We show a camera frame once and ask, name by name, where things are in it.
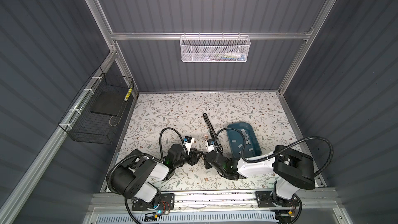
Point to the black foam pad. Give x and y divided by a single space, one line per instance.
108 103

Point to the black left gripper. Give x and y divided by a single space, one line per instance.
193 158

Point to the teal plastic tray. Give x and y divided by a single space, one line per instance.
242 134

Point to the black wire basket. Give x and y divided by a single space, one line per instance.
83 126

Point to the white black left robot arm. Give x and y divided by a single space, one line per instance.
130 176

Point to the yellow marker pen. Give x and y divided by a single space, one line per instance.
126 98

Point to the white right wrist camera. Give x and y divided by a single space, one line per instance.
210 145

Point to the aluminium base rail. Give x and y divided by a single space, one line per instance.
213 199

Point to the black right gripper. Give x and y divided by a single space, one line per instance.
206 164

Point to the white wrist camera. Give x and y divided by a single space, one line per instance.
188 142
210 145

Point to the black long stapler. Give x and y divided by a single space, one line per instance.
212 132

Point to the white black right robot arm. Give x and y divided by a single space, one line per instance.
295 169

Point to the white wire mesh basket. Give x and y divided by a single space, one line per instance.
214 48

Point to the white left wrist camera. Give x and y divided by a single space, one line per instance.
188 142

